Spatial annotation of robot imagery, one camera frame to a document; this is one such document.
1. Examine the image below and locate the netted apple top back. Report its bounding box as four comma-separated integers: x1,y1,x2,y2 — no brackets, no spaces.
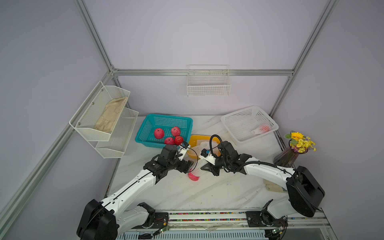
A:
188,172,200,182

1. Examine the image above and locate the netted red apple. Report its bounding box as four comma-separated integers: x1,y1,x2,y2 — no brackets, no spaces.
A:
164,137,175,145
154,128,165,139

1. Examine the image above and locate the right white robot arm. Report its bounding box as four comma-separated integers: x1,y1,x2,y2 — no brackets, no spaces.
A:
199,141,325,219

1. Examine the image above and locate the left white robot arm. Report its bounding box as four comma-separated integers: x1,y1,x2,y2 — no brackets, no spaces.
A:
76,142,193,240

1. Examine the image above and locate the yellow plastic tub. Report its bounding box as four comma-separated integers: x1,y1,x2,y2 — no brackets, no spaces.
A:
189,135,221,156

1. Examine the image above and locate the teal plastic perforated basket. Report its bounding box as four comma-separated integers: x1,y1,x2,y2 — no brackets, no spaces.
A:
135,114,193,149

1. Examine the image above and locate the white plastic perforated basket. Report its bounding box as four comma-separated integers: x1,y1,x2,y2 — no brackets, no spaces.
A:
221,106,279,144

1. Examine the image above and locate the beige work glove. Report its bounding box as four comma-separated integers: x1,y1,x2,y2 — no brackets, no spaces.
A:
263,179,287,193

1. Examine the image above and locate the dark glass vase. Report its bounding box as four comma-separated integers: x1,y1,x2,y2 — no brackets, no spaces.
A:
273,148,300,168

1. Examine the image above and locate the yellow flower bouquet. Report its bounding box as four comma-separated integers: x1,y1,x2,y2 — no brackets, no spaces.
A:
284,131,317,154

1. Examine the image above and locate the beige cloth in shelf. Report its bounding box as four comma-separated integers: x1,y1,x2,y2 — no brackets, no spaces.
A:
94,97,129,134

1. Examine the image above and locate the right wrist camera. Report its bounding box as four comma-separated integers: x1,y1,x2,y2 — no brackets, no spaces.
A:
199,149,216,165

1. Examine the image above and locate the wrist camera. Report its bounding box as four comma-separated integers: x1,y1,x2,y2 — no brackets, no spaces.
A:
199,149,216,165
178,142,190,161

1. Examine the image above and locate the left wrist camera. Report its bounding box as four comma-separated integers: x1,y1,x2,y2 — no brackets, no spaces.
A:
178,142,190,161

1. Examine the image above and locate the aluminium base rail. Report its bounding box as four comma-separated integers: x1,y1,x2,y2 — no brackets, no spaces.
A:
78,208,338,240

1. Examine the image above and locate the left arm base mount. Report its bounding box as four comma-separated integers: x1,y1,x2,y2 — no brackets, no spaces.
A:
135,202,170,229

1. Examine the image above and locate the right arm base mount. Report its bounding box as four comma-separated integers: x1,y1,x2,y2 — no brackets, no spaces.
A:
246,200,287,234

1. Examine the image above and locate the white wire wall basket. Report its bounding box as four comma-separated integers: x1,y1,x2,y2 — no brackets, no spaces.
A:
187,65,232,97

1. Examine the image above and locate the white two-tier wire shelf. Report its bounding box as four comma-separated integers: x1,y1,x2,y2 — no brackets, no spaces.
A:
69,82,139,159

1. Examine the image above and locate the aluminium frame structure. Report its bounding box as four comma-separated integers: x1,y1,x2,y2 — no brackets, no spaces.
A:
0,0,340,229

